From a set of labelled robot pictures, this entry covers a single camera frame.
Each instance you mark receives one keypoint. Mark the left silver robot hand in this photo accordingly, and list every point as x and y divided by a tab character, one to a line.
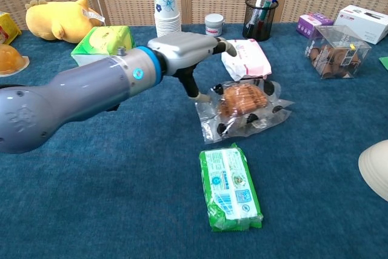
182	49

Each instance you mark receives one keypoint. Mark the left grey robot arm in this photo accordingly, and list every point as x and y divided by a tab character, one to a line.
75	95

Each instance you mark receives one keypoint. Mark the yellow snack package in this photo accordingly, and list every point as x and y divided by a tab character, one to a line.
7	27

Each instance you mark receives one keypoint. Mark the stack of floral paper cups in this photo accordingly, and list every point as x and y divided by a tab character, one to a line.
166	13

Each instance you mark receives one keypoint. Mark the small white jar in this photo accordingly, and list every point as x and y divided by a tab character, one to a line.
214	24

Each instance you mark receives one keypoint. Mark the pink white wet wipes pack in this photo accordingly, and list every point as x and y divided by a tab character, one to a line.
248	60

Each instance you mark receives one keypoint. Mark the green tissue pack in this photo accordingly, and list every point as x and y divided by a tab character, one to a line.
103	40

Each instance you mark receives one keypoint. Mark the black mesh pen holder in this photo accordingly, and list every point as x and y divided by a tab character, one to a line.
263	30

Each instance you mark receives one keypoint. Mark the green marker red cap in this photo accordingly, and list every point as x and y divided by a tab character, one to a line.
268	0

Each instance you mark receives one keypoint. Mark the yellow plush toy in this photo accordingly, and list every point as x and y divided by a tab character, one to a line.
57	18

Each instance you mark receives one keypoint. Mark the small purple box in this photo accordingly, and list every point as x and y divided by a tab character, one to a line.
310	24

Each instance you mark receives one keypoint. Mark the green wet wipes pack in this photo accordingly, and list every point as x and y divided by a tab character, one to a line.
228	186

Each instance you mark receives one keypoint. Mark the clear box of brown snacks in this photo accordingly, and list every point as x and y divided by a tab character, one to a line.
336	54

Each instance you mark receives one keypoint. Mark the orange jelly cup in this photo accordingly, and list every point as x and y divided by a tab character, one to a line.
10	60

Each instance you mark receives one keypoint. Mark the white cardboard box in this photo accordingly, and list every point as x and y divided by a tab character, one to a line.
363	21

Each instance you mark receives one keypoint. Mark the green flat sachet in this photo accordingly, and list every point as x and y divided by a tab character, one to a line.
385	62

